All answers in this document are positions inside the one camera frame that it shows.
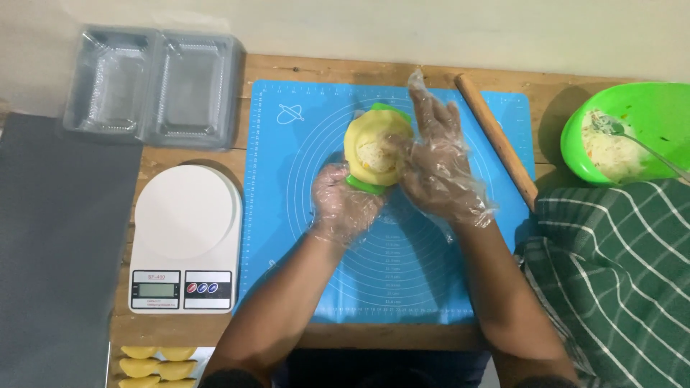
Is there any person's left hand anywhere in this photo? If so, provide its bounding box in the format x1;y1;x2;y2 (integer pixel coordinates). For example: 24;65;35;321
310;162;389;249

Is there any person's right hand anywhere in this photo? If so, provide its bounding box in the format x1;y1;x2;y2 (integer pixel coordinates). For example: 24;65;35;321
389;70;499;230

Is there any green dumpling press mold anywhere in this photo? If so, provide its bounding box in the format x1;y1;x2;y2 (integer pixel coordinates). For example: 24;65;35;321
343;102;414;196

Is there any small filling portion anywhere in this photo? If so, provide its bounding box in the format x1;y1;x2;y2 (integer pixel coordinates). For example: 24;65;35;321
356;138;398;175

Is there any blue silicone baking mat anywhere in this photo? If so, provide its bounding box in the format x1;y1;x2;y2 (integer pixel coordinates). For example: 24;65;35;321
237;79;537;325

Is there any yellow round dough sheet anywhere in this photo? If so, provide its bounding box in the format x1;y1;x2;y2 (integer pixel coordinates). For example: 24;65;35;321
343;110;415;187

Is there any white digital kitchen scale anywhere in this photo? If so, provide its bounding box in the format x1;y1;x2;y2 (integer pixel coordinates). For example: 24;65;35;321
128;164;244;315

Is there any wooden rolling pin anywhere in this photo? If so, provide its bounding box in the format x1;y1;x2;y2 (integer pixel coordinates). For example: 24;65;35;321
454;73;540;211

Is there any person's dark clothing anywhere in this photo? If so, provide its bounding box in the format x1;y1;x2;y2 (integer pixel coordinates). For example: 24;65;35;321
285;349;492;388

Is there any clear plastic clamshell container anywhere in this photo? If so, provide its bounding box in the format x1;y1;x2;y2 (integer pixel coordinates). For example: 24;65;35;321
63;24;244;151

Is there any white tray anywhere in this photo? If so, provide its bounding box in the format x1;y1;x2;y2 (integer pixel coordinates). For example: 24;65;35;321
107;345;217;388

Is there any group of yellow folded pastries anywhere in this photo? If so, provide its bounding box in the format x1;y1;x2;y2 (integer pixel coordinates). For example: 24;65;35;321
118;346;198;388

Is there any grey flat sheet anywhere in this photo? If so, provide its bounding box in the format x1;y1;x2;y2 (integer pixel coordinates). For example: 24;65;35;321
0;112;144;388

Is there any pale noodle vegetable filling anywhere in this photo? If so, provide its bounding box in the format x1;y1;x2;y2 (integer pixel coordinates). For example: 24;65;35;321
580;109;651;183

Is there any green white striped cloth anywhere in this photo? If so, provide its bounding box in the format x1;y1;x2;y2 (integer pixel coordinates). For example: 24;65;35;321
514;178;690;388

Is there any metal spoon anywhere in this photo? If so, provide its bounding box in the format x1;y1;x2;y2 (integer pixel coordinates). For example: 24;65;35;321
592;115;690;184

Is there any green plastic bowl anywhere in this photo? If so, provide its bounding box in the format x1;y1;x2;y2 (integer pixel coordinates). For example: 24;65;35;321
560;81;690;187

